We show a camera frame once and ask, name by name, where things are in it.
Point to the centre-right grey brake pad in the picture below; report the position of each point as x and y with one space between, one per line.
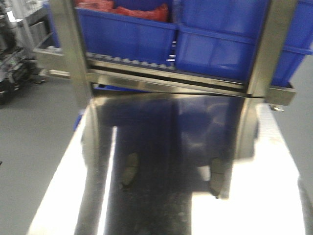
216 177

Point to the blue plastic bin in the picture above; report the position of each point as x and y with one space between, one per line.
219 37
127 37

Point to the centre-left grey brake pad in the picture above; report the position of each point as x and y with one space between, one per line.
130 171

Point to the left blue plastic bin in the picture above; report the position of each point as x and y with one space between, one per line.
127 37

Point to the red mesh bag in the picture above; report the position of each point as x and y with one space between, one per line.
156 10

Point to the stainless steel roller rack frame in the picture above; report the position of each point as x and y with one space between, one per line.
83 72

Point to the right blue plastic bin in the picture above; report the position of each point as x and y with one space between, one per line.
219 37

